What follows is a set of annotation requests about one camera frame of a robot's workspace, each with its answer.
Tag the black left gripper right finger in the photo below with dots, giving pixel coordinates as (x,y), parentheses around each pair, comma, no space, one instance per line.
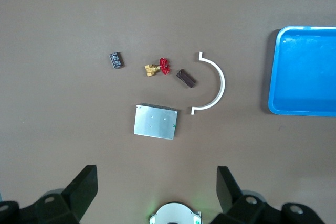
(233,203)

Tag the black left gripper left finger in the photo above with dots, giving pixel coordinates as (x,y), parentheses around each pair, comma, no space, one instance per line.
(78,197)

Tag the long dark brown capacitor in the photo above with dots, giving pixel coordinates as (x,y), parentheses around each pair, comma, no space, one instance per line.
(186,78)

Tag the small black printed capacitor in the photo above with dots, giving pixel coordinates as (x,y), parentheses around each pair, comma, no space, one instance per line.
(116,60)

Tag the blue plastic tray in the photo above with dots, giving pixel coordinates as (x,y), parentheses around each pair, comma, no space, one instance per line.
(302,72)

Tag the silver metal power supply box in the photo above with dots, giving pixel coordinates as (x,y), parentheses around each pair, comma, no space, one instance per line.
(155,123)

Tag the white semicircular pipe clamp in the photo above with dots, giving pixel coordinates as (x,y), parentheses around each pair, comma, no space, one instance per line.
(221,82)

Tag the brass valve red handwheel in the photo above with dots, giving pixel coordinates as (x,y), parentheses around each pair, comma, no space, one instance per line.
(165,66)

